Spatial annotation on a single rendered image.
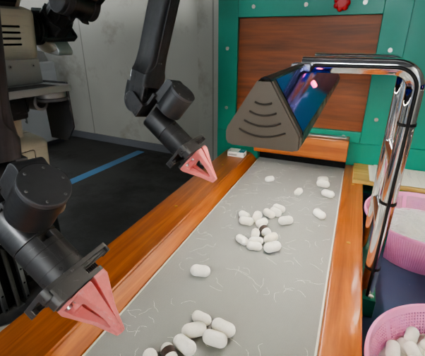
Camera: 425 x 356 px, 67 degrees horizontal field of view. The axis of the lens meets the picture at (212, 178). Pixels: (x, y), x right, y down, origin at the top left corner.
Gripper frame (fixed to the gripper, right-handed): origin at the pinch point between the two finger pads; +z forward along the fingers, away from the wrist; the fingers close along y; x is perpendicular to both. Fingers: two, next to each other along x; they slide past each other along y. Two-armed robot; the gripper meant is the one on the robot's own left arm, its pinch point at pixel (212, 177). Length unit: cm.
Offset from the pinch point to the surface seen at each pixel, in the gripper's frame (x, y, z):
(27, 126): 232, 173, -186
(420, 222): -21, 22, 43
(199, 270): 4.3, -18.3, 11.0
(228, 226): 6.5, 0.6, 10.7
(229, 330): -2.0, -28.6, 18.6
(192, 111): 106, 228, -70
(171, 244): 10.8, -12.5, 4.2
